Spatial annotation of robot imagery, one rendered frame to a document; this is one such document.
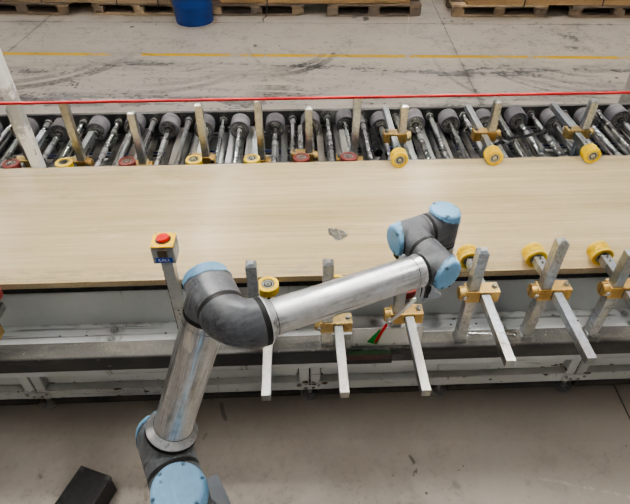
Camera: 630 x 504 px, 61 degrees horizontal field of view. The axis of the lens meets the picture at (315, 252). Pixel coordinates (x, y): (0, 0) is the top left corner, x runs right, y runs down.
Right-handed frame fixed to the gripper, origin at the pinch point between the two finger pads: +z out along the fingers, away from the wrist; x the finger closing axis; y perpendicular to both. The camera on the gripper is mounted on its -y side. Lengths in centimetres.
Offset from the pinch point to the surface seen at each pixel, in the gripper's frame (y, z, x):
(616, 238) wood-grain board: 88, 10, 39
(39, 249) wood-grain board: -141, 11, 42
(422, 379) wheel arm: -1.8, 14.4, -21.3
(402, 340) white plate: -2.3, 27.8, 5.3
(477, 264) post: 18.3, -9.1, 5.9
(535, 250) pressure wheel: 47, 3, 25
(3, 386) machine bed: -178, 84, 31
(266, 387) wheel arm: -51, 19, -19
